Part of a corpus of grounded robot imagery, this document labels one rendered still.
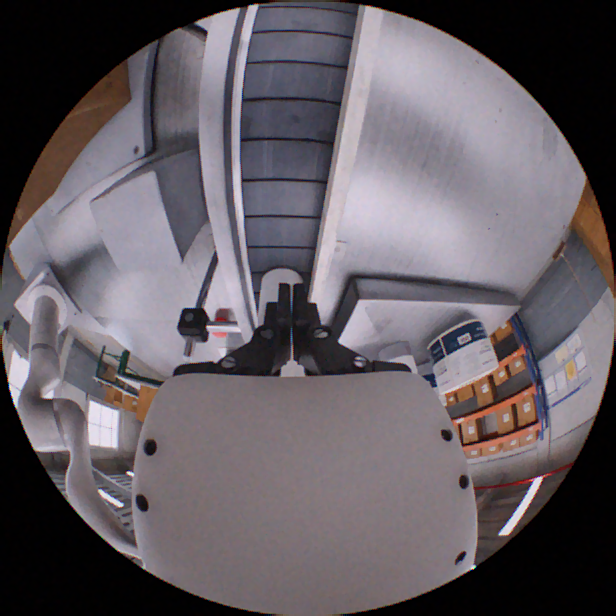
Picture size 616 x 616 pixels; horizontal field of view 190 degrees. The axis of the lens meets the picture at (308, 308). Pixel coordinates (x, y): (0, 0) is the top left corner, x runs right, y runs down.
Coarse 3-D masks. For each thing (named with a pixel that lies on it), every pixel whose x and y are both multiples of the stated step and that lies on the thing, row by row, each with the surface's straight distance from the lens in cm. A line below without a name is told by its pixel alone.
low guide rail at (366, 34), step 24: (360, 24) 18; (360, 48) 16; (360, 72) 15; (360, 96) 15; (360, 120) 15; (336, 144) 15; (336, 168) 15; (336, 192) 15; (336, 216) 16; (312, 288) 22
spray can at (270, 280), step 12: (264, 276) 24; (276, 276) 22; (288, 276) 22; (300, 276) 24; (264, 288) 22; (276, 288) 21; (264, 300) 21; (276, 300) 20; (264, 312) 20; (288, 372) 17; (300, 372) 17
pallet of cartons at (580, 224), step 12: (588, 192) 344; (588, 204) 340; (576, 216) 330; (588, 216) 332; (600, 216) 335; (576, 228) 377; (588, 228) 326; (600, 228) 329; (588, 240) 352; (600, 240) 325; (600, 252) 323; (600, 264) 376; (612, 264) 322; (612, 276) 333; (612, 288) 372
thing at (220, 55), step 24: (216, 24) 12; (240, 24) 12; (216, 48) 11; (216, 72) 10; (216, 96) 10; (216, 120) 10; (216, 144) 10; (216, 168) 10; (216, 192) 10; (216, 216) 11; (216, 240) 12; (240, 264) 14; (240, 288) 14; (240, 312) 17
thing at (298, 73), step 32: (320, 0) 23; (256, 32) 21; (288, 32) 20; (320, 32) 20; (352, 32) 21; (256, 64) 19; (288, 64) 18; (320, 64) 19; (256, 96) 18; (288, 96) 18; (320, 96) 18; (256, 128) 18; (288, 128) 18; (320, 128) 18; (256, 160) 18; (288, 160) 18; (320, 160) 18; (256, 192) 19; (288, 192) 19; (320, 192) 19; (256, 224) 20; (288, 224) 20; (256, 256) 23; (288, 256) 23; (256, 288) 27
